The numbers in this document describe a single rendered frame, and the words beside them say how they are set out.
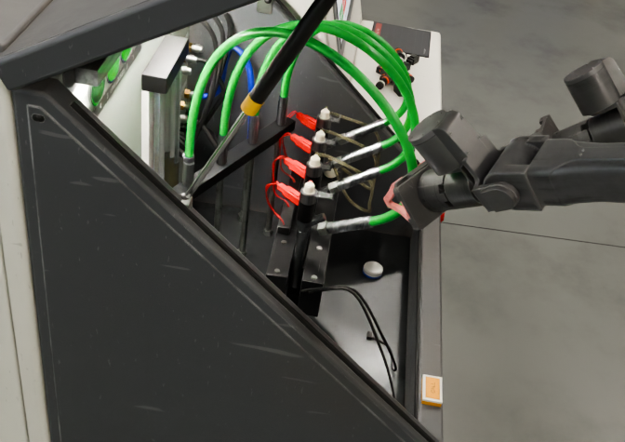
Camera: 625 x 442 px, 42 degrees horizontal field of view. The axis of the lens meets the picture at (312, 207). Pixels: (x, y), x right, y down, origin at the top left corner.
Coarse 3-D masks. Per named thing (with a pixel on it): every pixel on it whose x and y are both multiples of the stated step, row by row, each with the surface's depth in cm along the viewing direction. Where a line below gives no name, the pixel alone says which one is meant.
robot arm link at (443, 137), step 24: (432, 120) 98; (456, 120) 96; (432, 144) 96; (456, 144) 95; (480, 144) 97; (432, 168) 99; (456, 168) 97; (480, 168) 96; (480, 192) 94; (504, 192) 91
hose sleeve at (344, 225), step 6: (366, 216) 120; (372, 216) 120; (330, 222) 124; (336, 222) 123; (342, 222) 122; (348, 222) 121; (354, 222) 120; (360, 222) 120; (366, 222) 119; (330, 228) 123; (336, 228) 122; (342, 228) 122; (348, 228) 121; (354, 228) 121; (360, 228) 120; (366, 228) 120
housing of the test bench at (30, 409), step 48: (0, 0) 92; (48, 0) 94; (0, 48) 84; (0, 96) 88; (0, 144) 91; (0, 192) 95; (0, 240) 101; (0, 288) 105; (0, 336) 111; (0, 384) 117; (0, 432) 124; (48, 432) 123
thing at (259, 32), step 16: (240, 32) 115; (256, 32) 112; (272, 32) 111; (288, 32) 110; (224, 48) 117; (320, 48) 109; (208, 64) 120; (352, 64) 108; (368, 80) 108; (192, 112) 126; (384, 112) 108; (192, 128) 128; (400, 128) 109; (192, 144) 130; (192, 160) 132; (416, 160) 110
